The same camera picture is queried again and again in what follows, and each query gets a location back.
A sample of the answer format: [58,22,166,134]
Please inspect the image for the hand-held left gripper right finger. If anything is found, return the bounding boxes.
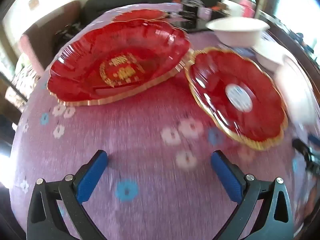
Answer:
[210,150,294,240]

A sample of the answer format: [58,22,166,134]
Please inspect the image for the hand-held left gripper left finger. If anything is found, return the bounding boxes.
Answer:
[26,149,108,240]

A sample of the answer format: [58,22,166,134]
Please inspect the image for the white disposable plate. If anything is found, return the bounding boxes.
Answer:
[274,54,320,130]

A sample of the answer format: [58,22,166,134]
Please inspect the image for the large red gold-rimmed plate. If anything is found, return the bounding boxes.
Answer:
[47,19,191,107]

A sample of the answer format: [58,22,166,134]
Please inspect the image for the purple floral tablecloth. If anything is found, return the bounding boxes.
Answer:
[9,2,320,240]

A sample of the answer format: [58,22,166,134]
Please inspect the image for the small white bowl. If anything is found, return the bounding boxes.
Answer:
[254,39,290,72]

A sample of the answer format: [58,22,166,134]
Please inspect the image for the patterned blanket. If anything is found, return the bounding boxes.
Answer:
[5,62,40,103]

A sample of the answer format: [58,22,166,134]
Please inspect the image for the large white bowl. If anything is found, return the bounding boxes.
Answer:
[207,17,270,48]

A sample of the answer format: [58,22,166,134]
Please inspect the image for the brown pink armchair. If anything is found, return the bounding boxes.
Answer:
[20,1,83,75]

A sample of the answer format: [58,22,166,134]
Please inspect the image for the dark cloth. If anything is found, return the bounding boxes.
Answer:
[55,22,83,45]

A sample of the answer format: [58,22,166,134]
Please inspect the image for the pink bottle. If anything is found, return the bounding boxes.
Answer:
[239,0,257,18]

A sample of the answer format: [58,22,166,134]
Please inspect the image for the black device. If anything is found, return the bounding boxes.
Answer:
[181,0,205,20]

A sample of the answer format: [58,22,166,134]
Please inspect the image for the black sofa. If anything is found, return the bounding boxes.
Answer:
[82,0,225,25]

